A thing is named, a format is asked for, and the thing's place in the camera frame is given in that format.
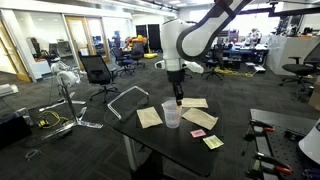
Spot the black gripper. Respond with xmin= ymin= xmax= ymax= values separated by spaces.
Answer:
xmin=166 ymin=69 xmax=186 ymax=106

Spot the clear plastic measuring cup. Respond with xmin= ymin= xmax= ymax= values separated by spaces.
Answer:
xmin=161 ymin=99 xmax=183 ymax=129

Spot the large beige paper napkin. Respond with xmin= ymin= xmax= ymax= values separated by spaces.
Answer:
xmin=181 ymin=107 xmax=219 ymax=131

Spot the yellow floor object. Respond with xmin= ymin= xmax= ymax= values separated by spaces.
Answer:
xmin=143 ymin=52 xmax=159 ymax=60

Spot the pink sugar packet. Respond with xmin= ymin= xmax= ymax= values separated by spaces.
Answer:
xmin=189 ymin=128 xmax=207 ymax=139

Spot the dark office chair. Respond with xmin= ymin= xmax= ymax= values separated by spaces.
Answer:
xmin=130 ymin=43 xmax=146 ymax=69

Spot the tall black cabinet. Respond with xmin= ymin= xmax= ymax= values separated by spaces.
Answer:
xmin=147 ymin=23 xmax=161 ymax=51

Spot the pale yellow printed packet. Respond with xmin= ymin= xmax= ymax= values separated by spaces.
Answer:
xmin=202 ymin=134 xmax=225 ymax=150

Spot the blue seat office chair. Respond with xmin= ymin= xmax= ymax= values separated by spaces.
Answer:
xmin=111 ymin=47 xmax=137 ymax=78

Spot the orange yellow machine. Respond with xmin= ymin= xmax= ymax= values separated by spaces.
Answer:
xmin=124 ymin=34 xmax=148 ymax=51

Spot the narrow black cabinet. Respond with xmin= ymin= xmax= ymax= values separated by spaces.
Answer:
xmin=135 ymin=24 xmax=148 ymax=39

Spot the white table leg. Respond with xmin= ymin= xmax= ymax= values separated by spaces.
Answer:
xmin=122 ymin=134 xmax=138 ymax=172

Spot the dark lab desk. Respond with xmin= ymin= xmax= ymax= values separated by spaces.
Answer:
xmin=209 ymin=44 xmax=269 ymax=64

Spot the white floor box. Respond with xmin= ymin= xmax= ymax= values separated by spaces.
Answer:
xmin=245 ymin=61 xmax=267 ymax=74

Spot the black mesh office chair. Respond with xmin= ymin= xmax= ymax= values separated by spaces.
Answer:
xmin=78 ymin=54 xmax=122 ymax=104

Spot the wooden framed glass double door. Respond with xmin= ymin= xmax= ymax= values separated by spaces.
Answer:
xmin=64 ymin=15 xmax=111 ymax=64

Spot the silver tripod with white heads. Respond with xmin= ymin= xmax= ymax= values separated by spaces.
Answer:
xmin=38 ymin=59 xmax=104 ymax=141

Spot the white partition counter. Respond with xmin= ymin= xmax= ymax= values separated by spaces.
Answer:
xmin=266 ymin=34 xmax=320 ymax=76

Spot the black perforated breadboard table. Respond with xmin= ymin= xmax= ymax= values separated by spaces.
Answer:
xmin=249 ymin=108 xmax=320 ymax=180

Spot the black armrest office chair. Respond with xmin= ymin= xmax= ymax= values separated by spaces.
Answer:
xmin=279 ymin=41 xmax=320 ymax=92

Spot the cardboard box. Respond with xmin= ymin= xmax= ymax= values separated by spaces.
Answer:
xmin=308 ymin=76 xmax=320 ymax=111

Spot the black box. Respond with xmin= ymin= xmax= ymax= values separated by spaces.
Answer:
xmin=0 ymin=111 xmax=34 ymax=149

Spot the white flat device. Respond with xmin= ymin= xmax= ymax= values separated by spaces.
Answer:
xmin=0 ymin=83 xmax=20 ymax=98

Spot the mesh chair back silver frame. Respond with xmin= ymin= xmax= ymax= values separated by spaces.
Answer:
xmin=106 ymin=85 xmax=150 ymax=121

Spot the yellow coiled cable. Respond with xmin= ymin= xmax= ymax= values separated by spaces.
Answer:
xmin=213 ymin=66 xmax=255 ymax=79

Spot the black clamp orange handle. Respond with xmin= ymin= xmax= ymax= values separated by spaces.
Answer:
xmin=248 ymin=119 xmax=276 ymax=141
xmin=254 ymin=151 xmax=294 ymax=176

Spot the yellow floor cable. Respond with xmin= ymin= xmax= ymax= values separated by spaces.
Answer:
xmin=35 ymin=110 xmax=69 ymax=130

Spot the grey coiled cable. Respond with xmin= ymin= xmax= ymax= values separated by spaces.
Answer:
xmin=24 ymin=148 xmax=43 ymax=162

